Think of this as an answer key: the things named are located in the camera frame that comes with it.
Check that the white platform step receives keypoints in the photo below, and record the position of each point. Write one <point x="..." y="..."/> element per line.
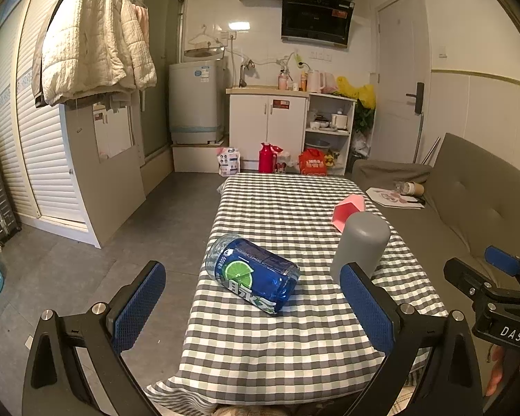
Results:
<point x="197" y="158"/>

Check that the blue plastic bottle lime label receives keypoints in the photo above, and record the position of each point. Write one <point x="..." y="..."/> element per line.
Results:
<point x="253" y="275"/>

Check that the red shopping bag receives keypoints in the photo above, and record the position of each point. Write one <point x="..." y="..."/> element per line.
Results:
<point x="313" y="164"/>

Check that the red thermos jug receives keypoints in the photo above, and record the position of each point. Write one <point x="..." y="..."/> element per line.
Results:
<point x="266" y="158"/>

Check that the white washing machine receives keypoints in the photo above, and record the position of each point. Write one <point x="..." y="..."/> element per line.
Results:
<point x="195" y="99"/>

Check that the printed paper sheet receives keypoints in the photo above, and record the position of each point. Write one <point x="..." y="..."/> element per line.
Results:
<point x="388" y="197"/>

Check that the yellow plastic bag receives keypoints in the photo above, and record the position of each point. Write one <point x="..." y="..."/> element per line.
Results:
<point x="364" y="93"/>

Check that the frosted glass door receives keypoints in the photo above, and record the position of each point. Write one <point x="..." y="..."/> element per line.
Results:
<point x="160" y="73"/>

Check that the grey white checkered tablecloth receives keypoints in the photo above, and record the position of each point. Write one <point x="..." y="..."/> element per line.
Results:
<point x="286" y="346"/>

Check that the white thermos jug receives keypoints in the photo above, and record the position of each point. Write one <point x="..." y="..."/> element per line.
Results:
<point x="313" y="81"/>

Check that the black range hood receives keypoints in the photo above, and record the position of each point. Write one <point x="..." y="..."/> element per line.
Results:
<point x="314" y="19"/>

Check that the clear plastic bottle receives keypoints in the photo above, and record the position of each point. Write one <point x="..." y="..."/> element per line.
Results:
<point x="400" y="186"/>

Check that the pink cup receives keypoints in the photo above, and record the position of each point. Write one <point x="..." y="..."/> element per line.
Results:
<point x="349" y="212"/>

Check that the person's right hand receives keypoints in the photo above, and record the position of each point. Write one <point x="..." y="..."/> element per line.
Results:
<point x="495" y="377"/>

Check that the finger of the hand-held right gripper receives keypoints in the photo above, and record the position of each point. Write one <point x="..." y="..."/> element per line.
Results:
<point x="466" y="275"/>
<point x="505" y="261"/>

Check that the white leaning board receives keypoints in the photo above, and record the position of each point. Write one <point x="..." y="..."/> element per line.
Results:
<point x="112" y="182"/>

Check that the white pink detergent pouch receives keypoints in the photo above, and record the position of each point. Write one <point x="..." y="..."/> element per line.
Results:
<point x="229" y="162"/>

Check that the metal poles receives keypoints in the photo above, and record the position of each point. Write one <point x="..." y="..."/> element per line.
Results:
<point x="431" y="147"/>

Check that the bottle on sofa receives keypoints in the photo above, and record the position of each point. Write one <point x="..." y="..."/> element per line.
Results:
<point x="415" y="188"/>

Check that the orange bottle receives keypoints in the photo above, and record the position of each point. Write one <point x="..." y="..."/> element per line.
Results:
<point x="303" y="82"/>

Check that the white padded jacket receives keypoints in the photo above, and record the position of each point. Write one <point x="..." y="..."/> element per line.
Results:
<point x="86" y="39"/>

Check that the white pot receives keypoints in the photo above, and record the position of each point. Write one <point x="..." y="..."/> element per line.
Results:
<point x="339" y="121"/>

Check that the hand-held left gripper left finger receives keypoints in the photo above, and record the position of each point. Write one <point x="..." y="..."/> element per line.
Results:
<point x="139" y="307"/>

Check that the pink kettle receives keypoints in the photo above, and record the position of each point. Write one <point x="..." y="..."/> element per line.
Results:
<point x="328" y="82"/>

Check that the metal faucet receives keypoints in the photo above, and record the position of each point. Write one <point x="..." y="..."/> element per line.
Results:
<point x="243" y="73"/>

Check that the grey fabric sofa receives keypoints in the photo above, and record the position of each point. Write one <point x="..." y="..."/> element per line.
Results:
<point x="459" y="208"/>

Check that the white light switch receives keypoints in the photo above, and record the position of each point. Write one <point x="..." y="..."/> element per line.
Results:
<point x="442" y="51"/>

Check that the white sink cabinet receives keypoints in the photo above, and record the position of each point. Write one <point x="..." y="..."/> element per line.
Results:
<point x="264" y="134"/>

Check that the pink garment on hanger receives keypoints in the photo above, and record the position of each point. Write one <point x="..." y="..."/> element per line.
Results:
<point x="143" y="19"/>

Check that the white open shelf unit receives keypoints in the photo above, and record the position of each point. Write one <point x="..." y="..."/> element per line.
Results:
<point x="351" y="138"/>

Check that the white clothes hanger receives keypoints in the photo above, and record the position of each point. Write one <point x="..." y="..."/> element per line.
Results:
<point x="204" y="34"/>

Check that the white wall sockets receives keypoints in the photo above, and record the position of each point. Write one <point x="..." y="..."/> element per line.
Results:
<point x="320" y="55"/>

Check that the grey cup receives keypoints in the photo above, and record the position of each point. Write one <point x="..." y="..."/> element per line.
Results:
<point x="362" y="242"/>

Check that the white shutter wardrobe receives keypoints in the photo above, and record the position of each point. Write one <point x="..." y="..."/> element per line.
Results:
<point x="34" y="160"/>

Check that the pink soap bottle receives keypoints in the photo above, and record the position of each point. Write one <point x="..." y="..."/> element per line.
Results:
<point x="282" y="81"/>

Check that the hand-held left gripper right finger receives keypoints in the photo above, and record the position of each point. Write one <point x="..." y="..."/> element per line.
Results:
<point x="364" y="307"/>

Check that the white door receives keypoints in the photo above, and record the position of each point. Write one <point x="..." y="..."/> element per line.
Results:
<point x="398" y="52"/>

